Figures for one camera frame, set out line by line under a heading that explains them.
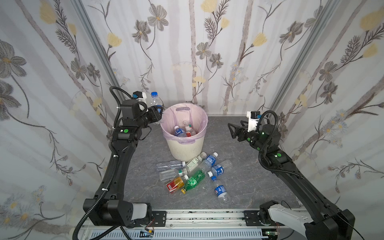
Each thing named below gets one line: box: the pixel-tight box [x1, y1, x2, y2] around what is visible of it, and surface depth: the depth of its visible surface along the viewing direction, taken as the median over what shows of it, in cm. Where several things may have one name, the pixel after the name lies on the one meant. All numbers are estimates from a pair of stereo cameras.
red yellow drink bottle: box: [165, 177, 184, 193], surface depth 82 cm
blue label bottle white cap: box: [199, 152, 219, 174], surface depth 92 cm
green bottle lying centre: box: [181, 169, 206, 194], surface depth 83 cm
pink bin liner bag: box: [160, 102, 208, 144], surface depth 89 cm
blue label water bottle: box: [149, 91, 163, 113], surface depth 71 cm
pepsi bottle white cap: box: [174, 125, 187, 138], surface depth 91 cm
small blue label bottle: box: [207, 159, 233, 178], surface depth 88 cm
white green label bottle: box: [185, 152, 207, 173], surface depth 90 cm
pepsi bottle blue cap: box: [214, 184, 230, 204], surface depth 80 cm
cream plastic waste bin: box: [160, 103, 208, 162], surface depth 89 cm
